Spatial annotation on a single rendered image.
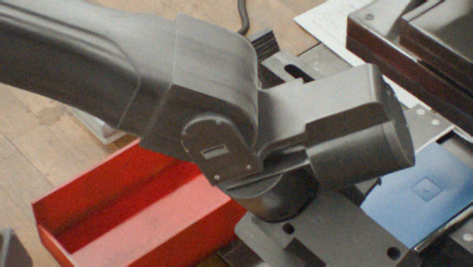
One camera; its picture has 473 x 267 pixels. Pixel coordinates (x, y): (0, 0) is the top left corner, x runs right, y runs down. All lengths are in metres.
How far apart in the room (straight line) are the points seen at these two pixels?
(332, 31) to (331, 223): 0.53
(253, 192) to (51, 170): 0.43
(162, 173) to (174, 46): 0.43
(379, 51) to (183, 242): 0.25
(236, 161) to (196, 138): 0.03
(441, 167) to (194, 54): 0.36
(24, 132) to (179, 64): 0.52
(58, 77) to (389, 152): 0.21
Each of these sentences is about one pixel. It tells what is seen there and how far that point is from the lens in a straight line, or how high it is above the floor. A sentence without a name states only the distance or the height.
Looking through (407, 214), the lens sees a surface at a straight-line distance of 0.88.
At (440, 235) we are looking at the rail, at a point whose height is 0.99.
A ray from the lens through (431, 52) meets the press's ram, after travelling 0.75.
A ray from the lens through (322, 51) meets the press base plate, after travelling 1.16.
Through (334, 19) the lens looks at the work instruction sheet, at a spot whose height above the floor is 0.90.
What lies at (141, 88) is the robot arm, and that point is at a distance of 0.59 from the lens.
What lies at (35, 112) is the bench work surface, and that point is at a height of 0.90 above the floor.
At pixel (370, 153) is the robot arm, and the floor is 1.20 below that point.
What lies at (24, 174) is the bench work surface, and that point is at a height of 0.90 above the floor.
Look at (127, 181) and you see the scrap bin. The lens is 1.00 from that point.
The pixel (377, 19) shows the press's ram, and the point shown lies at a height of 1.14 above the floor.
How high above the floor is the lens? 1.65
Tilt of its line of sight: 45 degrees down
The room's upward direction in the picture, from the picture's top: 3 degrees counter-clockwise
